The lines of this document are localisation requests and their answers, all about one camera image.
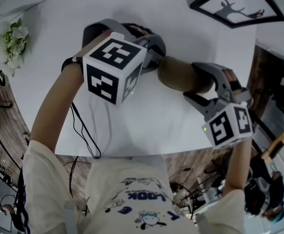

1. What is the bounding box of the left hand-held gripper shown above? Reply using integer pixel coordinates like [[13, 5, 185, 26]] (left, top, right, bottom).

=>
[[82, 18, 167, 106]]

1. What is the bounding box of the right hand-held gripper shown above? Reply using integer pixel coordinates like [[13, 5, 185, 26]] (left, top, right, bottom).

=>
[[183, 62, 254, 151]]

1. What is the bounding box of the person's left forearm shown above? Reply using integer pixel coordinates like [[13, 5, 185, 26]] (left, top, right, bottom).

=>
[[29, 57, 85, 156]]

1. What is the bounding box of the person's right forearm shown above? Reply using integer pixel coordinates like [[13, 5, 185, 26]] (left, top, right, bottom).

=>
[[223, 135, 253, 197]]

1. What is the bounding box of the person's left hand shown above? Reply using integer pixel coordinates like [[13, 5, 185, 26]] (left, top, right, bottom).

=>
[[120, 22, 155, 40]]

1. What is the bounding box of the person's right hand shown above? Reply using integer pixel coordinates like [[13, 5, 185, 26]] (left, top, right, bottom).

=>
[[223, 68, 243, 93]]

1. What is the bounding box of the black wristband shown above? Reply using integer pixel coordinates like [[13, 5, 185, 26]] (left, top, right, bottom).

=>
[[61, 56, 82, 71]]

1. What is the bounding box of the black framed deer picture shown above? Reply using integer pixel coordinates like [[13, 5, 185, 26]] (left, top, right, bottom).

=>
[[189, 0, 284, 29]]

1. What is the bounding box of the round wooden table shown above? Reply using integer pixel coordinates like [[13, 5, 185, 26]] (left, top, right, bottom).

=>
[[261, 130, 284, 160]]

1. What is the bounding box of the person's cream printed shirt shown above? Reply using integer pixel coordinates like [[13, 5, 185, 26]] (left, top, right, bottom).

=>
[[21, 139, 255, 234]]

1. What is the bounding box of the white flower bouquet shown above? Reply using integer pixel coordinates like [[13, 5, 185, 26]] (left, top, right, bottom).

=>
[[0, 17, 32, 77]]

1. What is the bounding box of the white black floor appliance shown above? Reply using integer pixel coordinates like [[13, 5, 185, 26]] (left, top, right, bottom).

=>
[[0, 66, 8, 87]]

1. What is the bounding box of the black cable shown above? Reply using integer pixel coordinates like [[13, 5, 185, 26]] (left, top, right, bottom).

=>
[[69, 101, 101, 159]]

